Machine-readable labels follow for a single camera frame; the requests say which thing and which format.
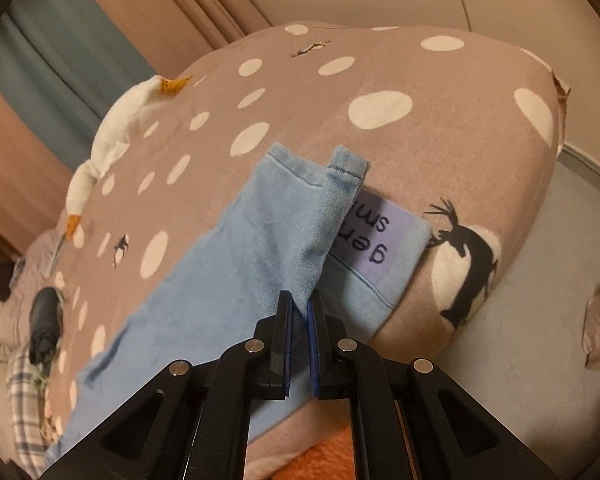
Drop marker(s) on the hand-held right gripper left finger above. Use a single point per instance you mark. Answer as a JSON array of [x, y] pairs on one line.
[[290, 320]]

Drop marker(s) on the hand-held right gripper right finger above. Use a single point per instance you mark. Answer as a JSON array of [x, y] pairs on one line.
[[311, 340]]

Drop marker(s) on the light blue denim pants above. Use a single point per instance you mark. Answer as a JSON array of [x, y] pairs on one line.
[[205, 285]]

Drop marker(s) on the orange cloth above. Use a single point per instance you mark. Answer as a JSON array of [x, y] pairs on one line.
[[310, 465]]

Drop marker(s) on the mauve polka dot blanket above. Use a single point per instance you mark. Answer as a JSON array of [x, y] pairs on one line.
[[380, 160]]

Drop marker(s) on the grey mat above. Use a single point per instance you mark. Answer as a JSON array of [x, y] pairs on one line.
[[530, 310]]

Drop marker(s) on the light blue cloth strip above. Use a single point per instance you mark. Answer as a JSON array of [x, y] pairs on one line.
[[57, 252]]

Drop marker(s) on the dark folded clothing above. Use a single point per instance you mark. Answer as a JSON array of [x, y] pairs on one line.
[[45, 320]]

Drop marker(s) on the white goose plush toy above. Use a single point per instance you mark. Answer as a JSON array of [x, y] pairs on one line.
[[115, 125]]

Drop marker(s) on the lilac quilt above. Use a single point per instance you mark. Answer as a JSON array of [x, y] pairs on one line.
[[22, 280]]

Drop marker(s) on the plaid cloth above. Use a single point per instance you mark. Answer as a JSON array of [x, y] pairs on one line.
[[22, 385]]

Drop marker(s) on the pink curtain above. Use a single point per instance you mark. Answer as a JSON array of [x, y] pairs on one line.
[[25, 160], [180, 5]]

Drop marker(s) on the blue curtain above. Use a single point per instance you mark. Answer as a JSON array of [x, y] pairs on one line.
[[65, 45]]

